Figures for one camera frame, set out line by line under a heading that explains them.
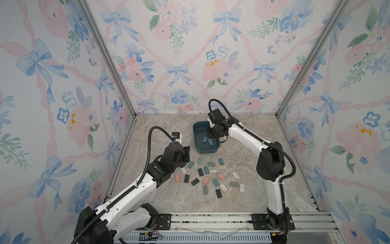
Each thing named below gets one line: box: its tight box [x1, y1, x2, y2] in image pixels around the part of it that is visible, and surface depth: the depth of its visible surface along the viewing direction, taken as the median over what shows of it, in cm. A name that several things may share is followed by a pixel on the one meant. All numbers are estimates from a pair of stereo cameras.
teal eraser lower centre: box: [212, 178, 220, 188], surface depth 89 cm
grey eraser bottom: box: [202, 185, 209, 195], surface depth 87 cm
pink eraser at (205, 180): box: [202, 176, 210, 186], surface depth 89 cm
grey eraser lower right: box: [230, 181, 239, 188], surface depth 89 cm
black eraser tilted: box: [190, 177, 200, 187], surface depth 89 cm
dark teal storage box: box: [192, 120, 221, 155], surface depth 105 cm
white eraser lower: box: [219, 183, 229, 193], surface depth 86 cm
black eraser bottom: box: [215, 189, 223, 199], surface depth 85 cm
